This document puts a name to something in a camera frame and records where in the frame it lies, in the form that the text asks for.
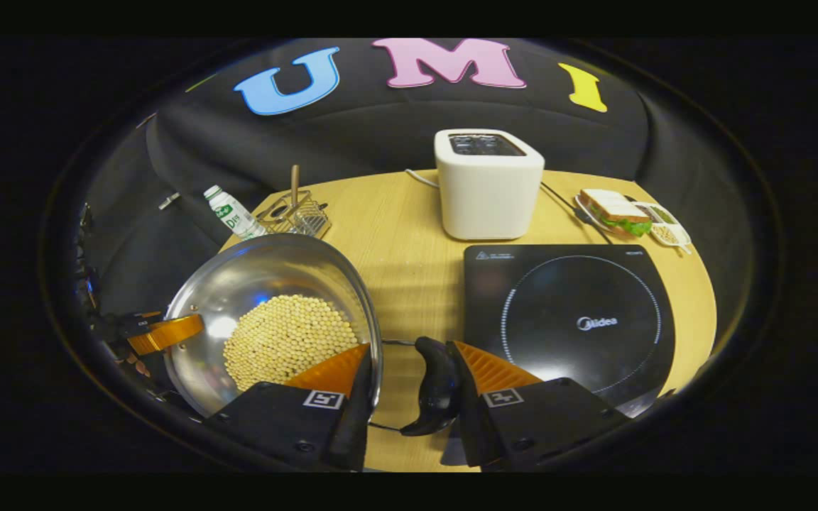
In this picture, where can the white drink bottle green label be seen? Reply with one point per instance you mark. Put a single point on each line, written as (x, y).
(235, 213)

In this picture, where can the wooden spoon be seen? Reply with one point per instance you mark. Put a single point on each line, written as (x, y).
(295, 184)

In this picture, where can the black induction cooktop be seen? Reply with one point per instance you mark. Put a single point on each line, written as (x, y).
(572, 291)

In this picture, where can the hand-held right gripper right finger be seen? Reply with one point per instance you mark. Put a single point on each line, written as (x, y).
(476, 433)

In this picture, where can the grey cloth clip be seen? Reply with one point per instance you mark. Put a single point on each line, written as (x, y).
(170, 201)

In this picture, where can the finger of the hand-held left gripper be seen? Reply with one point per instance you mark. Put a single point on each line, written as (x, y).
(167, 333)

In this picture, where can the white toaster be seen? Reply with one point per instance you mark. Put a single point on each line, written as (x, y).
(487, 199)

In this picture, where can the pile of yellow soybeans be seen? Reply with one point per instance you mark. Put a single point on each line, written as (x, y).
(281, 341)

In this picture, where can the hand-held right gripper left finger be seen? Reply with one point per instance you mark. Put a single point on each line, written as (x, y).
(356, 426)

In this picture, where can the sandwich with lettuce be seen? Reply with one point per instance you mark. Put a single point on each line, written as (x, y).
(615, 209)

